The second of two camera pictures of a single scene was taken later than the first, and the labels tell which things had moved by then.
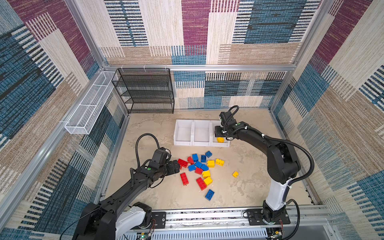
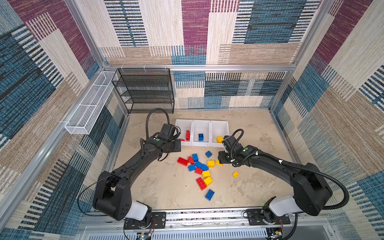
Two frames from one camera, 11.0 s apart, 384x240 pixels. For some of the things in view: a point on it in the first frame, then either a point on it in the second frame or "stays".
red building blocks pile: x=182 y=163 stays
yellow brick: x=210 y=163 stays
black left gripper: x=171 y=169 to x=177 y=147
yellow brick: x=219 y=162 stays
